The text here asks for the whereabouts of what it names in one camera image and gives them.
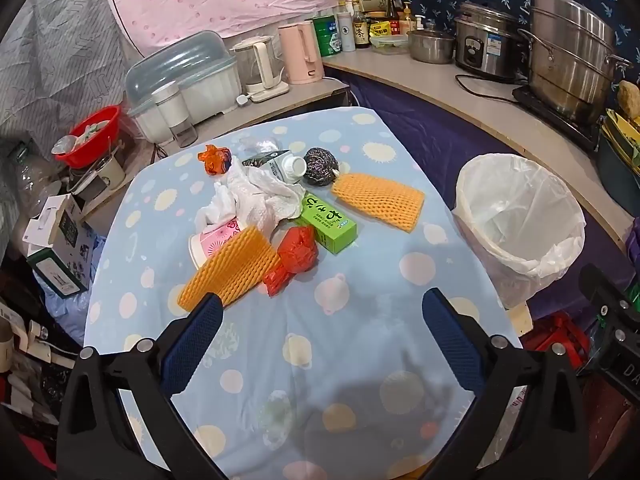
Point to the red plastic basin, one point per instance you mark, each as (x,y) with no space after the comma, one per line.
(95,147)

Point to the pink paper cup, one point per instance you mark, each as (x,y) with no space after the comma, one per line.
(212,242)

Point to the dark sauce bottle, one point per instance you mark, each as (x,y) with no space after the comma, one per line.
(361,35)

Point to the beige mug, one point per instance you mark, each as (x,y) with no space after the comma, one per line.
(111,174)

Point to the white paper towel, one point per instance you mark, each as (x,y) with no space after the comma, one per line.
(217,207)
(265,195)

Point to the lidded plastic dish box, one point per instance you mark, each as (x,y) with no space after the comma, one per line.
(185,65)

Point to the black white drink carton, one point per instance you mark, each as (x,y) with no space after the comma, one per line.
(280,165)

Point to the steel wool scrubber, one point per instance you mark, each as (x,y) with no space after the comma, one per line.
(320,165)

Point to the white slim bottle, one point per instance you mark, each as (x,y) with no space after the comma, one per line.
(346,32)

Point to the green tin can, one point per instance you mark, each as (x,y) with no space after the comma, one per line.
(327,35)

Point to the green white cardboard box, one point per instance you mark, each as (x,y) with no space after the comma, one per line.
(60,265)

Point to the orange crumpled wrapper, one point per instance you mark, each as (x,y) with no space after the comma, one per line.
(214,160)

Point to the grey striped cloth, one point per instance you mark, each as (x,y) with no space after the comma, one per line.
(65,60)

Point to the red packaging bag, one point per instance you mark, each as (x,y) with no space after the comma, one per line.
(555,340)

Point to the steel rice cooker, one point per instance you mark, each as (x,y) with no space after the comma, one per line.
(487,45)

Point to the purple cloth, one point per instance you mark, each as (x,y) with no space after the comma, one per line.
(425,125)

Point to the orange foam fruit net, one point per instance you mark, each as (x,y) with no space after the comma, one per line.
(225,272)
(380,200)

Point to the dark green basin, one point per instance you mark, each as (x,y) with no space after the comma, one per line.
(617,170)

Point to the bin with white liner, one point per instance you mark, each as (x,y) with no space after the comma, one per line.
(500,240)

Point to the white power plug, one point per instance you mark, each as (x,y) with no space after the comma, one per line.
(244,100)

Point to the clear crumpled plastic film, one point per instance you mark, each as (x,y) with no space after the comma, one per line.
(257,146)

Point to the yellow seasoning packet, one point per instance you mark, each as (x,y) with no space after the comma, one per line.
(380,29)

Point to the red plastic bag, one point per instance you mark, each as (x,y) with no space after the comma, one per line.
(295,257)

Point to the glass electric kettle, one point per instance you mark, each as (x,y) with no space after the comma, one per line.
(260,65)

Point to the clear food container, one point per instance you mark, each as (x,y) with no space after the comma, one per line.
(390,45)

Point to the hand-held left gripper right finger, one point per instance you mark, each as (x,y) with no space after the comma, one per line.
(450,340)

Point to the white tumbler with clear base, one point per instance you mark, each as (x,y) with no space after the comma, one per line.
(170,110)

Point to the tall dark soy bottle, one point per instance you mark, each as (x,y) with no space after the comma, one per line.
(391,10)

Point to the black induction cooker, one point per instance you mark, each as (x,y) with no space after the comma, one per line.
(550,110)

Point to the clear plastic bottle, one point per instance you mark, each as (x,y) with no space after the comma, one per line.
(27,175)

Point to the large steel steamer pot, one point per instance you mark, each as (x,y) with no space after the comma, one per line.
(570,60)

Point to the small steel pot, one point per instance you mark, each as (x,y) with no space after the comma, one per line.
(430,46)

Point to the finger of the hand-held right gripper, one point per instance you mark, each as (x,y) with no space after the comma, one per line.
(607,300)

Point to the pink electric kettle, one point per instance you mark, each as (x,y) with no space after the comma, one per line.
(300,52)

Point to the blue dotted tablecloth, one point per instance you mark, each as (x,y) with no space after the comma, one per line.
(350,310)

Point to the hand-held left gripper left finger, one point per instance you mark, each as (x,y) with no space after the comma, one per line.
(192,345)

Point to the brown potato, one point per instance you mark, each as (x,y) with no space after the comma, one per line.
(630,100)

